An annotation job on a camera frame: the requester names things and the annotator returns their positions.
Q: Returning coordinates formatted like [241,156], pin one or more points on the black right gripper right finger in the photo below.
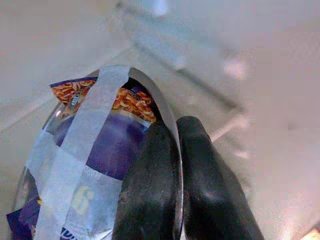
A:
[212,200]

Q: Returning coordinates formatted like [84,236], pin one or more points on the purple snack packet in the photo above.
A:
[115,150]

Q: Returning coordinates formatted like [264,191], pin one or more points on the short white tape strip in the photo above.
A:
[50,155]

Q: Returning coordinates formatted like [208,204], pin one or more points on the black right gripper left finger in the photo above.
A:
[150,187]

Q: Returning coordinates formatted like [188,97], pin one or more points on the steel bowl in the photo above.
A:
[160,100]

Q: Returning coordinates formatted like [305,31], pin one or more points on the long white tape strip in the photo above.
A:
[95,112]

